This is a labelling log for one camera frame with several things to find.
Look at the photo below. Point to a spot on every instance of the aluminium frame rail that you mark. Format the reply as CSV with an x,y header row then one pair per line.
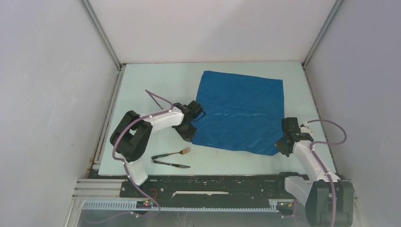
x,y
100,194

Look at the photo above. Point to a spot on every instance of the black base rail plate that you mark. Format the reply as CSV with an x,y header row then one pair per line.
x,y
210,191

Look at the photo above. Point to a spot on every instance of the small circuit board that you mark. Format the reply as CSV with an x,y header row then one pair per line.
x,y
144,204

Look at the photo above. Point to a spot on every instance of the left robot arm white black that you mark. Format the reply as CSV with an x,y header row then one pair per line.
x,y
130,137

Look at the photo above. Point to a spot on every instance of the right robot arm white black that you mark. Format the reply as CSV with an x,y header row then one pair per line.
x,y
316,169

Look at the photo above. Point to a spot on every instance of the fork with black handle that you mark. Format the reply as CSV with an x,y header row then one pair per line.
x,y
181,152

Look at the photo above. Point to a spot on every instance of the knife with black handle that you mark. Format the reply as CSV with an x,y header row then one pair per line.
x,y
170,164

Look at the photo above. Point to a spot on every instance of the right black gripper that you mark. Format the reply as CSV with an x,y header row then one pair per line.
x,y
281,149

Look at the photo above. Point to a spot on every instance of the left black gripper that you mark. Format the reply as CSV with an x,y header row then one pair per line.
x,y
187,136

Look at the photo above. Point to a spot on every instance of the blue cloth napkin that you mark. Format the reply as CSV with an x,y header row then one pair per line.
x,y
243,113

